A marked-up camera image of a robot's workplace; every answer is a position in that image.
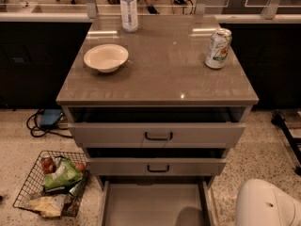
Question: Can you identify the grey drawer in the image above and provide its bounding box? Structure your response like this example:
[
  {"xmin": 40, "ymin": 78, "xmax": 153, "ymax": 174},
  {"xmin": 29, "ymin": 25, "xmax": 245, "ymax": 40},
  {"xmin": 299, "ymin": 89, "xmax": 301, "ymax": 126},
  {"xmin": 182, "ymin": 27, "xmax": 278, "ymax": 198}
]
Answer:
[
  {"xmin": 70, "ymin": 107, "xmax": 245, "ymax": 148},
  {"xmin": 87, "ymin": 148, "xmax": 226, "ymax": 176},
  {"xmin": 97, "ymin": 181, "xmax": 215, "ymax": 226}
]

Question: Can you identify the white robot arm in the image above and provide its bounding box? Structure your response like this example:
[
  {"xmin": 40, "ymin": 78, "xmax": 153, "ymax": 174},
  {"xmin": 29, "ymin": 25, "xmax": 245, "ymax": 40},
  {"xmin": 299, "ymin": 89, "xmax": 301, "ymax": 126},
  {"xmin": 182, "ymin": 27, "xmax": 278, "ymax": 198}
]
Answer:
[{"xmin": 235, "ymin": 179, "xmax": 301, "ymax": 226}]

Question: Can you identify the grey drawer cabinet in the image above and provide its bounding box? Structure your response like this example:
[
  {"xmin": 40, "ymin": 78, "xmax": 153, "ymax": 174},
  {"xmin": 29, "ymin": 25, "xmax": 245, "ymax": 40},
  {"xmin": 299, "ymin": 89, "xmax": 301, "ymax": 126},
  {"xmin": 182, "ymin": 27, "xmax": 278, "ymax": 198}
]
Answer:
[{"xmin": 55, "ymin": 14, "xmax": 260, "ymax": 226}]

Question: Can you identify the white ceramic bowl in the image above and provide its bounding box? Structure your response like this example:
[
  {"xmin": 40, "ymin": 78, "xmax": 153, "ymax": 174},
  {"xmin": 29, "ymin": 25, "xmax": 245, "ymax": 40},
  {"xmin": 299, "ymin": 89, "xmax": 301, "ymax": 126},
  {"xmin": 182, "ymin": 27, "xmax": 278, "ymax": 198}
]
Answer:
[{"xmin": 84, "ymin": 44, "xmax": 129, "ymax": 73}]

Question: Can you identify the red apple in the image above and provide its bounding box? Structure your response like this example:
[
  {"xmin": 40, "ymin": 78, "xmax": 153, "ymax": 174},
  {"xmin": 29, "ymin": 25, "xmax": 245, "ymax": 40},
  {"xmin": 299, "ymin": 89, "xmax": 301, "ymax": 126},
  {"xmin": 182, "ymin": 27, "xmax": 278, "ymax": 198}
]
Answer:
[{"xmin": 76, "ymin": 163, "xmax": 86, "ymax": 172}]

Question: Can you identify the green white soda can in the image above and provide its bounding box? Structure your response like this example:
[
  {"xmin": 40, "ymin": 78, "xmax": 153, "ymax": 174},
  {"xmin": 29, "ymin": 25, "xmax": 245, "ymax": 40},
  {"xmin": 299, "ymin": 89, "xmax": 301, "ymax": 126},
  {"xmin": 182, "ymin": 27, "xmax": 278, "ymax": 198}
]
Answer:
[{"xmin": 205, "ymin": 28, "xmax": 232, "ymax": 69}]

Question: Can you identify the blue power box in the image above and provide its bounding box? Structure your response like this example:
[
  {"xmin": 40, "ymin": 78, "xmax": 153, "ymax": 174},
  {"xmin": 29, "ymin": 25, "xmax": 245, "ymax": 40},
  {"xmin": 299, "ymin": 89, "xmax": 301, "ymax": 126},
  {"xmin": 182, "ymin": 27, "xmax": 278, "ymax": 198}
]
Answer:
[{"xmin": 40, "ymin": 109, "xmax": 62, "ymax": 128}]

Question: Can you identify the clear plastic water bottle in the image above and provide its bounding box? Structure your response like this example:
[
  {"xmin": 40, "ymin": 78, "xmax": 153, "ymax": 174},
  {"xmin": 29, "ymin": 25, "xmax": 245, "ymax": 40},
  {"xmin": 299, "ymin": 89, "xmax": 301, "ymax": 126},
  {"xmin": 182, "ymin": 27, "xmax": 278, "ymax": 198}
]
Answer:
[{"xmin": 119, "ymin": 0, "xmax": 138, "ymax": 32}]

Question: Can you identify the green chip bag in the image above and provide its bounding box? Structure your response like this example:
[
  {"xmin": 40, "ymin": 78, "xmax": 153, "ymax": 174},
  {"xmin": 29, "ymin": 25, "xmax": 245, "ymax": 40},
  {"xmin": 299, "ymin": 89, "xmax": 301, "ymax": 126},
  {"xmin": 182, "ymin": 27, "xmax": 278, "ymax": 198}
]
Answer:
[{"xmin": 43, "ymin": 158, "xmax": 83, "ymax": 189}]

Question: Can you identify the black metal stand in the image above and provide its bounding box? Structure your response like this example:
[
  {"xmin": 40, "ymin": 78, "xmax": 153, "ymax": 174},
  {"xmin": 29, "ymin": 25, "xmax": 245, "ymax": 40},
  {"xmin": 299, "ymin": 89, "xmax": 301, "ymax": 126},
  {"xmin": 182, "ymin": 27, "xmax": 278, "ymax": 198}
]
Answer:
[{"xmin": 271, "ymin": 109, "xmax": 301, "ymax": 175}]

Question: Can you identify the yellow snack bag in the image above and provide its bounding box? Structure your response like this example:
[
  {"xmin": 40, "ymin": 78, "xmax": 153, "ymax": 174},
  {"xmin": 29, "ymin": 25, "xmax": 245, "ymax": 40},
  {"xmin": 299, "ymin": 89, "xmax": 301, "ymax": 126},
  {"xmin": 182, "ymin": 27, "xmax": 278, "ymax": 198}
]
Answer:
[{"xmin": 28, "ymin": 194, "xmax": 67, "ymax": 218}]

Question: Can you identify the black floor cable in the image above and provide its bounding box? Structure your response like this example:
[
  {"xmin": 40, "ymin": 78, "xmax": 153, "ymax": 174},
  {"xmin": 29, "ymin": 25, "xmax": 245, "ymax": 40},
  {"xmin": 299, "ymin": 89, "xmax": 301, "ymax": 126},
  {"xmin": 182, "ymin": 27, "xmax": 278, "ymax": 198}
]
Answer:
[{"xmin": 25, "ymin": 108, "xmax": 73, "ymax": 139}]

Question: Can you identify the black wire basket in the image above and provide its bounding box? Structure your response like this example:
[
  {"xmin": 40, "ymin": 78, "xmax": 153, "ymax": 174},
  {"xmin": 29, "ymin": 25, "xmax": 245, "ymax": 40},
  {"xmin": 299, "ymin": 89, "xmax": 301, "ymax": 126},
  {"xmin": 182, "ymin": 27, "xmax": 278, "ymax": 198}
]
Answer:
[{"xmin": 13, "ymin": 151, "xmax": 89, "ymax": 217}]

